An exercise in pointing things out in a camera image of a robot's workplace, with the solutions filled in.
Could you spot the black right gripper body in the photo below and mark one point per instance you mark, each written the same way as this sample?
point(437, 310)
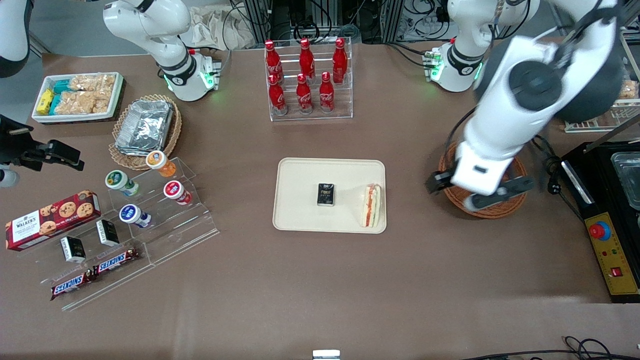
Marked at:
point(11, 146)

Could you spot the triangle sandwich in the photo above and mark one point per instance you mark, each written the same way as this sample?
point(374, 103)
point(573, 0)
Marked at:
point(371, 206)

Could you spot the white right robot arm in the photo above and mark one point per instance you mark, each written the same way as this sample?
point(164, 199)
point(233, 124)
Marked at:
point(170, 50)

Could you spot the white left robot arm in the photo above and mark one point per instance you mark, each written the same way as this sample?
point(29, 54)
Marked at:
point(515, 100)

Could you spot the white rectangular snack tray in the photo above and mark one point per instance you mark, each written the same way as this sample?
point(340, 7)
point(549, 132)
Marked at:
point(40, 117)

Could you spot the light wicker basket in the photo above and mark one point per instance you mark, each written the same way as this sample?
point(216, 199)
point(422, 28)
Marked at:
point(122, 160)

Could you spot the brown wicker basket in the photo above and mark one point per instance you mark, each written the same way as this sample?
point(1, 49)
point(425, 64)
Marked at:
point(500, 213)

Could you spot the cream plastic tray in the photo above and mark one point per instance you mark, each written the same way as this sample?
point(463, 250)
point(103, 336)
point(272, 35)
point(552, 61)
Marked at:
point(300, 200)

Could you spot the yellow snack pack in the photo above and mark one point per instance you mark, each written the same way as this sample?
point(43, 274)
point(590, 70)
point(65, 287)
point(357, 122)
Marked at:
point(46, 101)

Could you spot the teal snack pack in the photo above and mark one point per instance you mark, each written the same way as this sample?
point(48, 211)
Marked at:
point(55, 104)
point(61, 86)

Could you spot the wrapped rice cracker pack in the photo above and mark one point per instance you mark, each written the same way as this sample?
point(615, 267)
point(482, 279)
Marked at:
point(92, 82)
point(75, 102)
point(102, 102)

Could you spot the green lid gum jar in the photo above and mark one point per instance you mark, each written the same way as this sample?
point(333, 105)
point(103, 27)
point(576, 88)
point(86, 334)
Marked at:
point(116, 180)

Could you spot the red Walkers cookie box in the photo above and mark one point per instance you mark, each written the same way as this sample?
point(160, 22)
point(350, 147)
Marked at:
point(50, 220)

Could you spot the aluminium foil container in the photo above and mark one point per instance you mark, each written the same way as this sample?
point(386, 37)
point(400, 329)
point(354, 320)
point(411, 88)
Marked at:
point(145, 125)

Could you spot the blue lid gum jar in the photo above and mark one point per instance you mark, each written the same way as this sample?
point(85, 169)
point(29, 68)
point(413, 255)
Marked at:
point(130, 214)

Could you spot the small black white box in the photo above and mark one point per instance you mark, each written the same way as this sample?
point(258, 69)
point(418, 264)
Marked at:
point(108, 233)
point(73, 250)

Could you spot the orange lid gum jar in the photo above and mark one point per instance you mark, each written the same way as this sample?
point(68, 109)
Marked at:
point(157, 161)

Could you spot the small black box gold print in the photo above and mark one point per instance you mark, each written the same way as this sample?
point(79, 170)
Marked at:
point(326, 195)

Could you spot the red lid gum jar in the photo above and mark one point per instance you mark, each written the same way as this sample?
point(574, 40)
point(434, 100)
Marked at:
point(173, 190)

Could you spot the Snickers chocolate bar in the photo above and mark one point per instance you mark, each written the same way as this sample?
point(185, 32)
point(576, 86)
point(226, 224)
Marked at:
point(72, 285)
point(116, 261)

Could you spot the clear acrylic bottle rack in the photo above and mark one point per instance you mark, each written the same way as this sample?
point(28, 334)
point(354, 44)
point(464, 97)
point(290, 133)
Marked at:
point(345, 107)

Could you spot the red cola bottle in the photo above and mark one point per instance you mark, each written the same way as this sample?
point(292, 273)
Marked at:
point(273, 62)
point(277, 97)
point(326, 95)
point(340, 62)
point(304, 97)
point(306, 60)

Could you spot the clear acrylic step display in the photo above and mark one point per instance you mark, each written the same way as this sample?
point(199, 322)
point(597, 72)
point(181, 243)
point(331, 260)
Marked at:
point(185, 235)

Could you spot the black table appliance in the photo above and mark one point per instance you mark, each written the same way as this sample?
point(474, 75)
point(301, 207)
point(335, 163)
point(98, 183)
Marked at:
point(597, 175)

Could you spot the grey metal bar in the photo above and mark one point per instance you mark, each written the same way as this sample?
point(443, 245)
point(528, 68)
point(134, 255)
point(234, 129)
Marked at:
point(612, 134)

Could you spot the clear plastic container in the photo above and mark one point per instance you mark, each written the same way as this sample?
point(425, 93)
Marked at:
point(629, 180)

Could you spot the yellow emergency stop control box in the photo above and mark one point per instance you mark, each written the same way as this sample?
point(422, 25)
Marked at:
point(617, 260)

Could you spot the beige cloth bag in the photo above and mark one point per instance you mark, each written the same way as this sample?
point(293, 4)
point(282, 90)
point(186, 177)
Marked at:
point(215, 27)

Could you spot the wrapped bread pack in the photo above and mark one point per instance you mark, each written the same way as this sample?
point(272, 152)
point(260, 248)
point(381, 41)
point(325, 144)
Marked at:
point(629, 90)

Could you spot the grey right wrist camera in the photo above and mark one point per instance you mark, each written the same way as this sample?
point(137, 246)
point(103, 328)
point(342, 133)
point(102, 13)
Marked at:
point(7, 178)

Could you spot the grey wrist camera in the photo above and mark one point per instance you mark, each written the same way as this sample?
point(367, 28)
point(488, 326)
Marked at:
point(7, 178)
point(500, 196)

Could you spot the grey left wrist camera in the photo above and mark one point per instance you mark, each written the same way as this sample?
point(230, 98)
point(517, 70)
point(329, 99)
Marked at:
point(500, 196)

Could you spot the aluminium frame profile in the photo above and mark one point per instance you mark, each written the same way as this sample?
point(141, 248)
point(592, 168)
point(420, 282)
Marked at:
point(257, 20)
point(390, 20)

